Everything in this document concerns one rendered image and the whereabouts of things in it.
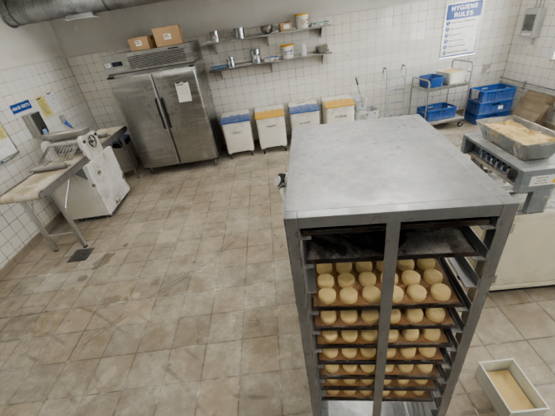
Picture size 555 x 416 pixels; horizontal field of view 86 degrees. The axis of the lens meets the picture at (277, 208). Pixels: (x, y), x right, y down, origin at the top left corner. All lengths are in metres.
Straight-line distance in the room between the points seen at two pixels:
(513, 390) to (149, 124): 5.55
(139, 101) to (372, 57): 4.22
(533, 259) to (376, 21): 4.76
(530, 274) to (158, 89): 5.26
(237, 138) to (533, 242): 4.59
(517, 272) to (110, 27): 6.59
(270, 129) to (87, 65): 3.50
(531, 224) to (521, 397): 1.12
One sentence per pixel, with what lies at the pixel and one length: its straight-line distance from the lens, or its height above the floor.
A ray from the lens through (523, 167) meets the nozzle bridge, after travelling 2.50.
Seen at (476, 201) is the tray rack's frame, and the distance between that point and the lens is 0.75.
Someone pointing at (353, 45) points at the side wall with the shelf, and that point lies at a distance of 6.38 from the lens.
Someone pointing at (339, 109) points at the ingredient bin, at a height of 0.66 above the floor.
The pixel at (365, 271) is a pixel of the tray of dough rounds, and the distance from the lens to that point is 0.98.
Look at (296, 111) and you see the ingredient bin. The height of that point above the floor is 0.72.
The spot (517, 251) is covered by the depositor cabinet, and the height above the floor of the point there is 0.49.
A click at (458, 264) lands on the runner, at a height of 1.58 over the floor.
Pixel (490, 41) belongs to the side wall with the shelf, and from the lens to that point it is 7.48.
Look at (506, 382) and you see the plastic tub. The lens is 2.64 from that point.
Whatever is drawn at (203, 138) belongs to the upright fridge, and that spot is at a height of 0.58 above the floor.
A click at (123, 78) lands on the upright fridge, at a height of 1.71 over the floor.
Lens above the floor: 2.20
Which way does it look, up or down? 32 degrees down
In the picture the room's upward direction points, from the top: 9 degrees counter-clockwise
